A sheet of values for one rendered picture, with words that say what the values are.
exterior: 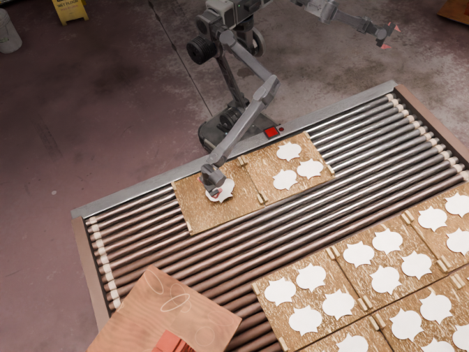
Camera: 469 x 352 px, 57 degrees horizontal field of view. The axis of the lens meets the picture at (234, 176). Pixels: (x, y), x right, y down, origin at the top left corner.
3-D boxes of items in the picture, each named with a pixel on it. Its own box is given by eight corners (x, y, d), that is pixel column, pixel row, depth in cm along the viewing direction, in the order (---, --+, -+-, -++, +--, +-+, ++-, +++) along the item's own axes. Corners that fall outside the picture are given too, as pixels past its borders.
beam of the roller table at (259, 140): (74, 216, 241) (69, 210, 236) (390, 86, 276) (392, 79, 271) (77, 228, 237) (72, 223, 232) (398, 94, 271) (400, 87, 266)
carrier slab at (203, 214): (171, 184, 239) (170, 183, 238) (239, 159, 245) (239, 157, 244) (191, 237, 220) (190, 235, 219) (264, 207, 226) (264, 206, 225)
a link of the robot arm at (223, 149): (266, 94, 213) (259, 84, 203) (275, 99, 210) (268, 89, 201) (213, 163, 214) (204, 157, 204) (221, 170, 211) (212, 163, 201)
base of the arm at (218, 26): (222, 33, 235) (220, 15, 226) (233, 40, 232) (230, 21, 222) (211, 42, 233) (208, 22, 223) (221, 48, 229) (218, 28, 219)
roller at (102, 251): (95, 253, 225) (92, 248, 221) (411, 117, 257) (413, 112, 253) (98, 260, 222) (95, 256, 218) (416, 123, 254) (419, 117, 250)
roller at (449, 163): (113, 313, 206) (109, 310, 202) (451, 159, 238) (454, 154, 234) (116, 323, 203) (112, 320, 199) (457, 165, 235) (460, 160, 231)
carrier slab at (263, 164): (239, 158, 245) (239, 156, 244) (304, 133, 252) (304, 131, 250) (266, 207, 226) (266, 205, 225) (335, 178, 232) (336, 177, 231)
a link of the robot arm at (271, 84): (287, 87, 209) (282, 78, 200) (267, 107, 210) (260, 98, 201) (234, 38, 229) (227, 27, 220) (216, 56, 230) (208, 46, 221)
